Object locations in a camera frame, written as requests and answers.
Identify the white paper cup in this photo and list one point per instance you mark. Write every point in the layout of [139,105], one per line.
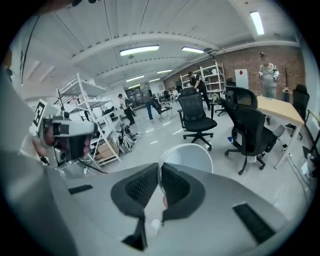
[190,156]

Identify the white board with red mark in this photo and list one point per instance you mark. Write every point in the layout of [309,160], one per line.
[241,78]

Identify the wooden coat rack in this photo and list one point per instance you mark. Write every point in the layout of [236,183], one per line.
[286,80]

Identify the grey bag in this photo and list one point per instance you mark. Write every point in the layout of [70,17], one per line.
[125,141]

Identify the black chair with metal legs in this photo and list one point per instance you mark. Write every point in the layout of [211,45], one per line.
[165,110]

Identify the cardboard box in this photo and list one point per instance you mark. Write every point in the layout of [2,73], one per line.
[106,150]

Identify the long ceiling light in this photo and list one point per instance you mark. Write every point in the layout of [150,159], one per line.
[135,78]
[257,22]
[192,49]
[138,50]

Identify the person's left hand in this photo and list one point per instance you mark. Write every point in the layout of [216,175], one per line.
[51,135]

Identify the black mesh office chair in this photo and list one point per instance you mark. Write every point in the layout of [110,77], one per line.
[250,125]
[196,117]
[300,100]

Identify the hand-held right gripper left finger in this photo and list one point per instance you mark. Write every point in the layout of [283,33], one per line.
[140,186]

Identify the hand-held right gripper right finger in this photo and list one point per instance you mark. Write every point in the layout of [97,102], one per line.
[178,186]

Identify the wooden table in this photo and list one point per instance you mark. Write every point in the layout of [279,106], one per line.
[280,107]

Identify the white metal shelf rack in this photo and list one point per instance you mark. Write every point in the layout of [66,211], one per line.
[212,77]
[85,97]

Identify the person's grey clothing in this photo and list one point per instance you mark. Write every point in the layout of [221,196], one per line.
[17,190]

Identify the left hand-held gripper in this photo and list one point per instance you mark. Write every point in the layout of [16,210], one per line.
[75,128]

